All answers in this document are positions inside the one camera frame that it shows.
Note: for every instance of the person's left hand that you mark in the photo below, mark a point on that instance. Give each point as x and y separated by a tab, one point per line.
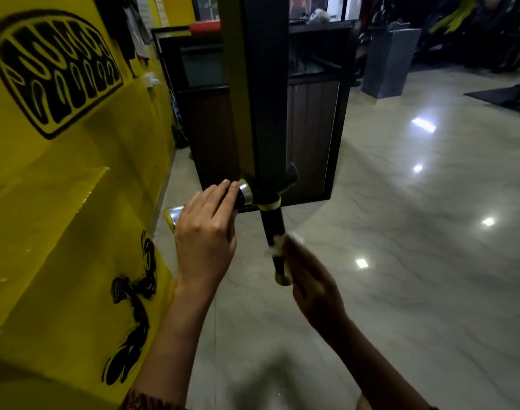
204	243

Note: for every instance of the person's right hand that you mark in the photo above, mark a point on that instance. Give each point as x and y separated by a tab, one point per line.
313	290

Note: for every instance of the person's right fingers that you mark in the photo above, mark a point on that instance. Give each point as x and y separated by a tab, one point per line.
290	256

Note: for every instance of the person's left middle finger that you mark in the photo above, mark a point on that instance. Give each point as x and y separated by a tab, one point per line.
215	198

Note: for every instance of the person's left little finger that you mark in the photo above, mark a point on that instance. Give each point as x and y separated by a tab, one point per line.
187	209

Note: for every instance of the white cleaning cloth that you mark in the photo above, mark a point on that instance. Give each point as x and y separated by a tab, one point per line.
297	239

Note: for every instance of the black and yellow prop sword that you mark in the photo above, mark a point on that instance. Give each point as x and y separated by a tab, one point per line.
260	102

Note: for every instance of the person's left forearm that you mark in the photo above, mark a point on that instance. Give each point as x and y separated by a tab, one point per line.
174	345

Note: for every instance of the person's right forearm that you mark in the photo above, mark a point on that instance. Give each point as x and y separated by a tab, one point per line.
375	371

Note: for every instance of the dark wooden cabinet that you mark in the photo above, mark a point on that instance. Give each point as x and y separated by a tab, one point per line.
311	123

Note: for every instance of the red box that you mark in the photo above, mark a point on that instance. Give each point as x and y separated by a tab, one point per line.
205	26

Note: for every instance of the patterned sleeve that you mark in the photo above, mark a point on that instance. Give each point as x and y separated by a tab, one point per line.
151	401

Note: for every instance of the white crumpled object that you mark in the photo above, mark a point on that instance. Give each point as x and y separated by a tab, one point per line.
319	15

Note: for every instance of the black floor mat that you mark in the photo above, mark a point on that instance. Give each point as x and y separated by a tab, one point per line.
499	98

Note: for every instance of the parked motorcycles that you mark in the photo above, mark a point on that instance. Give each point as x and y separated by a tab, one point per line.
473	25

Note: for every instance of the white wall socket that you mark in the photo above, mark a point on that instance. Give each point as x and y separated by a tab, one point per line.
151	79

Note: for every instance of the papers on wall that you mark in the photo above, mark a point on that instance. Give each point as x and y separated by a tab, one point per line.
136	25

